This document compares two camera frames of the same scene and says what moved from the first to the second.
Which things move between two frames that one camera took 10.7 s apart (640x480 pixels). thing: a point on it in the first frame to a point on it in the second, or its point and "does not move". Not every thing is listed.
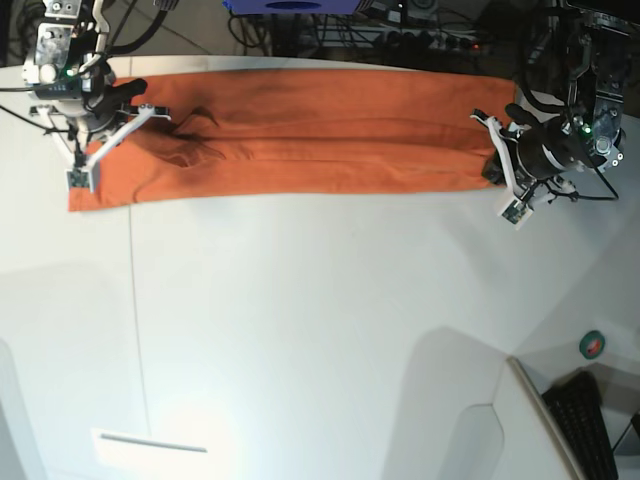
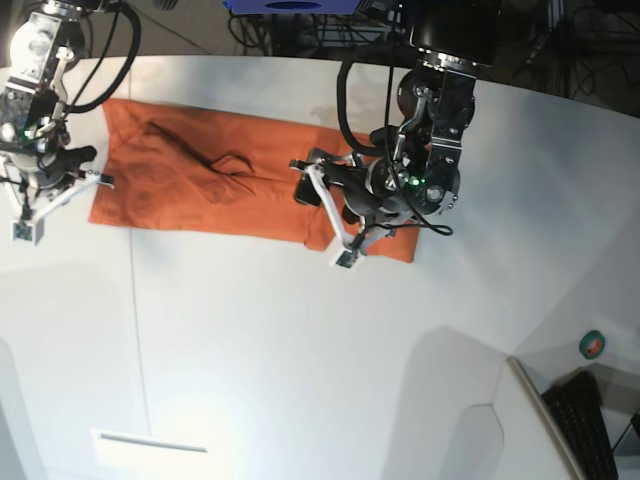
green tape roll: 591,344 does not move
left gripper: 69,72 to 33,120
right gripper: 590,135 to 420,176
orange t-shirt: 280,134 to 168,169
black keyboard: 576,402 does not move
